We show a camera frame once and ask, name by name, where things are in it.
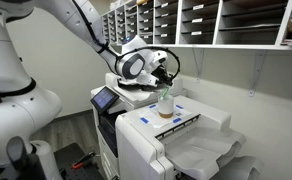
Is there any copier touchscreen panel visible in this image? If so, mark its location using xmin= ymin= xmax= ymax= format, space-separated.
xmin=90 ymin=86 xmax=121 ymax=115

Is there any white shelf bracket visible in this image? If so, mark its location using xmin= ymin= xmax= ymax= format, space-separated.
xmin=247 ymin=50 xmax=268 ymax=98
xmin=191 ymin=48 xmax=206 ymax=84

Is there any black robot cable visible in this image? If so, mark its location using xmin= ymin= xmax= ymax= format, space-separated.
xmin=70 ymin=0 xmax=182 ymax=84

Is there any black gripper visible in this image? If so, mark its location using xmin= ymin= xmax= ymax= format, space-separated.
xmin=151 ymin=64 xmax=174 ymax=88

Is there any green marker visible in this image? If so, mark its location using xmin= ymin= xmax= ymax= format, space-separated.
xmin=161 ymin=85 xmax=171 ymax=100

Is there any white paper sheet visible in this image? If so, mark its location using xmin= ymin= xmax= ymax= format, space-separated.
xmin=137 ymin=104 xmax=192 ymax=131

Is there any white mail sorter shelf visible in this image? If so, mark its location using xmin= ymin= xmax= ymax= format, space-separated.
xmin=100 ymin=0 xmax=292 ymax=52

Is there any white mug with brown base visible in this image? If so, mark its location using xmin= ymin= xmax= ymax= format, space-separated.
xmin=157 ymin=94 xmax=175 ymax=119

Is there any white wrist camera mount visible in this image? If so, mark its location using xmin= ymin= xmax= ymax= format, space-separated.
xmin=119 ymin=73 xmax=161 ymax=89

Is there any white copier finisher unit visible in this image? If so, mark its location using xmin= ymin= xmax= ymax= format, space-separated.
xmin=114 ymin=95 xmax=264 ymax=180

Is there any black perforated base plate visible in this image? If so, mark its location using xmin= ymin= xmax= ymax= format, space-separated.
xmin=53 ymin=142 xmax=106 ymax=180

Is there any orange handled tool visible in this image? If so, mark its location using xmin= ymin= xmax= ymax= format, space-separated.
xmin=71 ymin=151 xmax=97 ymax=170

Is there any white office copier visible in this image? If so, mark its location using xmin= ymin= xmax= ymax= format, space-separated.
xmin=90 ymin=72 xmax=188 ymax=180

